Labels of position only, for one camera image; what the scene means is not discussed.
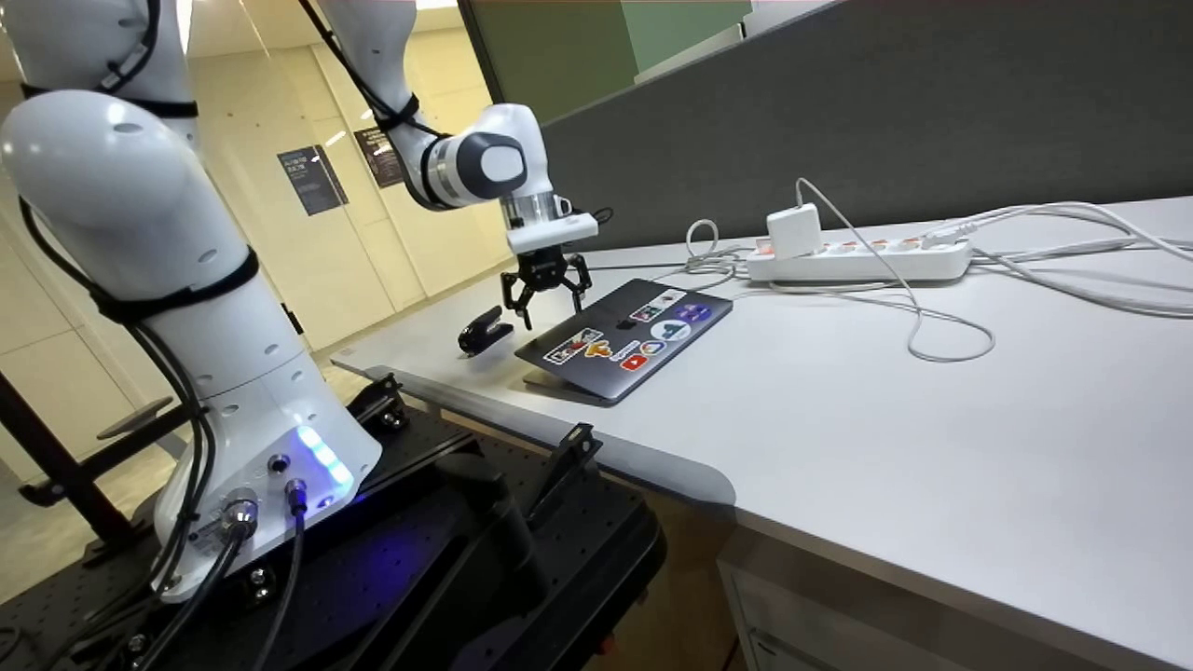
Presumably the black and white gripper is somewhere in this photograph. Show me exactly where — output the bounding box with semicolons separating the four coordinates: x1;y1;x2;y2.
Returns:
501;195;599;333

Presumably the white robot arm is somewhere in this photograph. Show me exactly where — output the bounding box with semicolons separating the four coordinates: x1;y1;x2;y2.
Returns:
5;0;596;603

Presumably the white power strip cord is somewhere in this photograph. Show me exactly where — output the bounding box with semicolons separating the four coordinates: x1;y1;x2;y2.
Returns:
953;197;1193;323

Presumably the grey partition panel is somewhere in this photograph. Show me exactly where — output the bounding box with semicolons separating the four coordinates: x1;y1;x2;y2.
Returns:
547;0;1193;246

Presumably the black clamp on table edge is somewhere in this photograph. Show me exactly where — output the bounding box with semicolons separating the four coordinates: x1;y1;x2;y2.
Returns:
529;421;599;511

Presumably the white power adapter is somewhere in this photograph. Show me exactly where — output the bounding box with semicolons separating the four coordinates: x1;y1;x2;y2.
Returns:
769;204;820;257

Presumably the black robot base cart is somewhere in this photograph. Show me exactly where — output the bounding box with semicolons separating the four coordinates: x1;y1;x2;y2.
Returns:
0;379;669;671

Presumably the white power strip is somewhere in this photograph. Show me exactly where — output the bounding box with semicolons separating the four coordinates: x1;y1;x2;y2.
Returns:
738;235;969;283

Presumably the grey laptop with stickers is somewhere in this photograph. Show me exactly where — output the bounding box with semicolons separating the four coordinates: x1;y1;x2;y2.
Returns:
519;278;733;404

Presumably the white charger cable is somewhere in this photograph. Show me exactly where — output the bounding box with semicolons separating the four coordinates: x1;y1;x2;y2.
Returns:
677;174;999;370

